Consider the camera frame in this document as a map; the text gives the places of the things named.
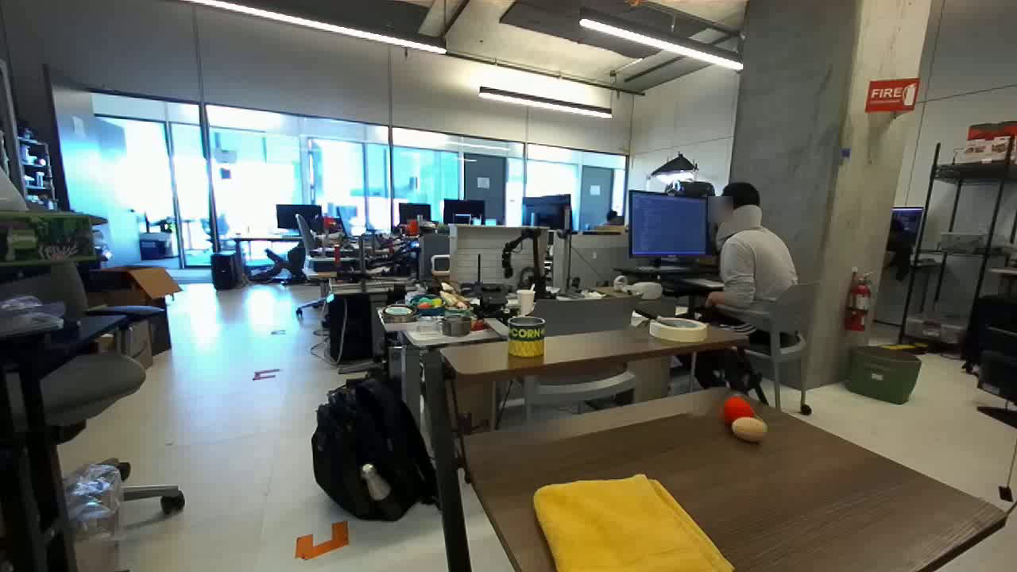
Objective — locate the yellow towel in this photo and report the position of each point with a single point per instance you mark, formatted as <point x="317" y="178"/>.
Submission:
<point x="621" y="525"/>

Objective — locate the beige toy egg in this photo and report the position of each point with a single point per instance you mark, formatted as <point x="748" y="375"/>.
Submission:
<point x="748" y="428"/>

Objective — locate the small black desk robot arm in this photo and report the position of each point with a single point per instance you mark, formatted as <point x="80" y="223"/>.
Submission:
<point x="526" y="254"/>

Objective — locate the yellow green tin can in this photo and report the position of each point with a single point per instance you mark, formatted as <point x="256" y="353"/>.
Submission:
<point x="526" y="338"/>

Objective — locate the grey plastic chair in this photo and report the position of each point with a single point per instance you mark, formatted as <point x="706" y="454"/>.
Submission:
<point x="582" y="316"/>

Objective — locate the brown wooden desk black legs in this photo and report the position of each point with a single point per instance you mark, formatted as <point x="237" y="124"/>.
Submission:
<point x="572" y="351"/>

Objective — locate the blue screen computer monitor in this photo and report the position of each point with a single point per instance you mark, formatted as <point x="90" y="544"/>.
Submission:
<point x="668" y="228"/>

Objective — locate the white tape roll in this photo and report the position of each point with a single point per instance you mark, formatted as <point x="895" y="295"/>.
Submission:
<point x="678" y="330"/>

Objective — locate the black desk lamp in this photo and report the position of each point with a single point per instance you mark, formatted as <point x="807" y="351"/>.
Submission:
<point x="673" y="165"/>

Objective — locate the black backpack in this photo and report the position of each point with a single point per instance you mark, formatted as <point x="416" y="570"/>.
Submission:
<point x="367" y="435"/>

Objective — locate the seated person white hoodie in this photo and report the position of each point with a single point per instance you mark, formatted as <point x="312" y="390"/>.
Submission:
<point x="752" y="266"/>

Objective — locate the grey metal chair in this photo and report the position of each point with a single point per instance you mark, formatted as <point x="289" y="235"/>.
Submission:
<point x="783" y="320"/>

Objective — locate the long ceiling light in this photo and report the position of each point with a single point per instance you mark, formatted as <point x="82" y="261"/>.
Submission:
<point x="317" y="25"/>
<point x="656" y="44"/>

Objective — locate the orange floor tape mark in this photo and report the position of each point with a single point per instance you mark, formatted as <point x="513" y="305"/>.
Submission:
<point x="317" y="544"/>

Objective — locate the red fire extinguisher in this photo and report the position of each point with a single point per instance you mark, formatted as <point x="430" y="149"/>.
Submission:
<point x="855" y="302"/>

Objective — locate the open cardboard box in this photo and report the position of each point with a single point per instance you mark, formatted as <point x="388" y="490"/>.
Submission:
<point x="137" y="286"/>

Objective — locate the green plastic crate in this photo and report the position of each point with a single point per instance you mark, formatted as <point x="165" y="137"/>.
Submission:
<point x="880" y="373"/>

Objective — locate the grey office swivel chair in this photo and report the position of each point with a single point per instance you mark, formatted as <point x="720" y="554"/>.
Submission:
<point x="90" y="382"/>

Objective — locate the green storage box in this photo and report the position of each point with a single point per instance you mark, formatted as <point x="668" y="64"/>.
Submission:
<point x="43" y="235"/>

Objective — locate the clear plastic water bottle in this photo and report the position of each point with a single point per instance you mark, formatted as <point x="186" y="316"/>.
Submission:
<point x="92" y="510"/>

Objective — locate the black metal shelf rack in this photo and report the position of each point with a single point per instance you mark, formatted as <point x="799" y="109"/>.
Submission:
<point x="990" y="170"/>

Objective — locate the red wall sign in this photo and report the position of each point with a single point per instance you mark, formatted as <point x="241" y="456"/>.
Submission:
<point x="892" y="97"/>

